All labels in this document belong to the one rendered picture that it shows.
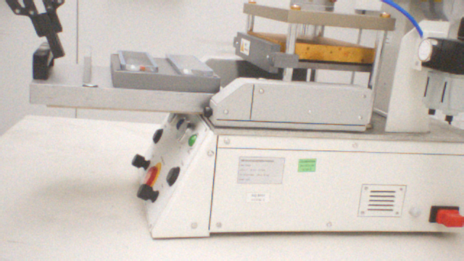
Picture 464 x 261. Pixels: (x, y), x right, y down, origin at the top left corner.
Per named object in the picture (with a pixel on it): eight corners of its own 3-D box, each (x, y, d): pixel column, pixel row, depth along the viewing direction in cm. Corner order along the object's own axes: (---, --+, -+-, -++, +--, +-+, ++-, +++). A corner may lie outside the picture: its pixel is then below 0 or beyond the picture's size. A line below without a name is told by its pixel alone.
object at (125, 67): (116, 61, 100) (117, 49, 100) (147, 64, 102) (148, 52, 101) (120, 78, 83) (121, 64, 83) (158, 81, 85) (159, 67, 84)
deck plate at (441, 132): (380, 100, 125) (380, 96, 125) (486, 143, 92) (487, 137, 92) (180, 90, 113) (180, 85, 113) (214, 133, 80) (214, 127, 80)
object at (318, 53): (325, 57, 111) (332, 9, 109) (378, 74, 90) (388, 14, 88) (244, 51, 107) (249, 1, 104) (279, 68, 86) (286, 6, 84)
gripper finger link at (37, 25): (32, 3, 85) (11, 8, 85) (46, 35, 87) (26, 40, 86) (33, 3, 87) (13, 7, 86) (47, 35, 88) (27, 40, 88)
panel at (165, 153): (138, 169, 113) (182, 91, 111) (151, 232, 85) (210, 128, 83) (129, 165, 112) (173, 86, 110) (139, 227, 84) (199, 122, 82)
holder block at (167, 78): (198, 73, 105) (199, 60, 105) (220, 93, 87) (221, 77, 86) (109, 67, 101) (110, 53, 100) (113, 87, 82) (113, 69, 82)
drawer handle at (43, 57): (54, 65, 96) (54, 42, 95) (47, 80, 82) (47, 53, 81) (41, 64, 96) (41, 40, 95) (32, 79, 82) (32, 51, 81)
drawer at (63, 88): (204, 92, 108) (207, 52, 106) (229, 118, 87) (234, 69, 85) (43, 82, 100) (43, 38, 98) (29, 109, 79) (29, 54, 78)
